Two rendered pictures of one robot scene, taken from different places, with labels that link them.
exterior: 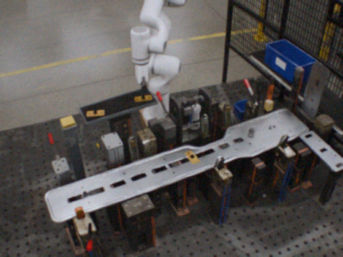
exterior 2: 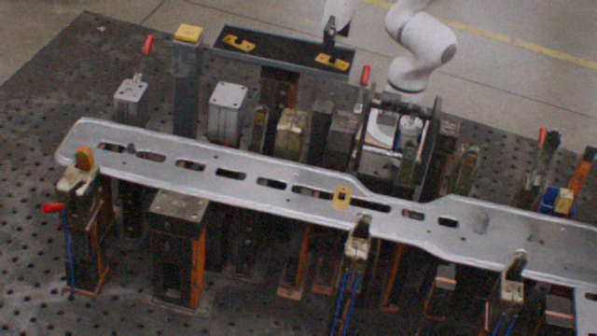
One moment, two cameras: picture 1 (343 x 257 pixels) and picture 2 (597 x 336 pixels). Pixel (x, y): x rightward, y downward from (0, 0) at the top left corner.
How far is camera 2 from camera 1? 0.76 m
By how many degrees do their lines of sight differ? 24
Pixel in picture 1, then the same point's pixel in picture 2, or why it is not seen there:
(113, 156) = (215, 121)
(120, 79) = (449, 79)
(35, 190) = not seen: hidden behind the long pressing
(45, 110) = not seen: hidden behind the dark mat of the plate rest
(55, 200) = (84, 133)
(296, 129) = (580, 272)
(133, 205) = (173, 202)
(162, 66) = (415, 35)
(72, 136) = (185, 61)
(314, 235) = not seen: outside the picture
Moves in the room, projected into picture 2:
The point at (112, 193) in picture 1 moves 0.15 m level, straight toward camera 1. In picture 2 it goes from (168, 172) to (133, 209)
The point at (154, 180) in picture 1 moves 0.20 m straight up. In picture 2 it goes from (247, 192) to (255, 126)
